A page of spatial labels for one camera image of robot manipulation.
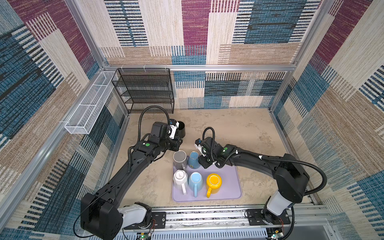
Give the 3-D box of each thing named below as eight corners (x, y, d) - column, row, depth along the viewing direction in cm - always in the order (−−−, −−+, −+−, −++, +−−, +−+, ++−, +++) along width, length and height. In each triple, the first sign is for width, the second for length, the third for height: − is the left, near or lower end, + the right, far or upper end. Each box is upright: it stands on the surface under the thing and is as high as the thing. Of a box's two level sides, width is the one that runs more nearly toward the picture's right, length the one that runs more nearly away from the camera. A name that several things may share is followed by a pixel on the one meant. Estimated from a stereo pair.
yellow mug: (206, 197, 81) (207, 192, 74) (205, 180, 87) (206, 173, 80) (220, 197, 81) (223, 192, 74) (219, 180, 87) (221, 173, 80)
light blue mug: (185, 191, 83) (184, 185, 76) (193, 177, 88) (193, 170, 80) (196, 197, 81) (196, 192, 73) (204, 183, 86) (205, 176, 78)
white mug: (174, 194, 82) (172, 188, 74) (175, 176, 88) (173, 169, 80) (187, 194, 82) (186, 188, 74) (187, 176, 88) (187, 169, 80)
